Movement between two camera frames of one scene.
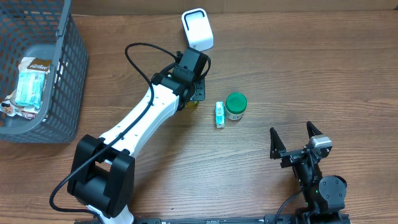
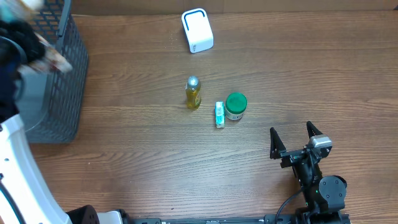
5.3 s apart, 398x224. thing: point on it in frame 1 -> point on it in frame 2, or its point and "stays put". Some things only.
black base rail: [272, 219] stays put
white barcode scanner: [197, 27] stays put
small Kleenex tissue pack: [220, 114] stays put
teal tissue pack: [30, 89] -> [5, 14]
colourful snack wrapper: [9, 106] -> [52, 59]
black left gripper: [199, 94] -> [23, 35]
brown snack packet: [35, 64] -> [30, 10]
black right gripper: [290, 156] stays put
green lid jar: [236, 104] stays put
